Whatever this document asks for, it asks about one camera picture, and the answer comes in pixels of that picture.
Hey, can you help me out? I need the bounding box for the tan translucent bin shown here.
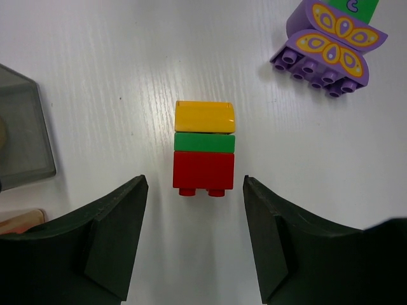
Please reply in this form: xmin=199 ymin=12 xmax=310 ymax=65
xmin=1 ymin=209 xmax=46 ymax=234

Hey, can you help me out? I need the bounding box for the purple butterfly lego brick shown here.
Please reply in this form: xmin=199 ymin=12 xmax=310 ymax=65
xmin=270 ymin=1 xmax=388 ymax=98

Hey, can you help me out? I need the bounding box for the striped red green lego stack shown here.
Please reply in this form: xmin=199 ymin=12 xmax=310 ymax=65
xmin=172 ymin=100 xmax=236 ymax=197

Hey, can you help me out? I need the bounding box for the green number lego brick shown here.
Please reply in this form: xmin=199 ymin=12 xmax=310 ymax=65
xmin=326 ymin=0 xmax=379 ymax=24

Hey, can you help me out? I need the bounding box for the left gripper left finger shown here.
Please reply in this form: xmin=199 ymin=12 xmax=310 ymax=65
xmin=1 ymin=175 xmax=148 ymax=304

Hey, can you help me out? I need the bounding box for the grey translucent bin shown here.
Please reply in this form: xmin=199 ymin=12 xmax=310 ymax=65
xmin=1 ymin=65 xmax=57 ymax=191

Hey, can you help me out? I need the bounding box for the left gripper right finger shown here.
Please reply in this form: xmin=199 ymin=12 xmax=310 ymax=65
xmin=243 ymin=176 xmax=406 ymax=304

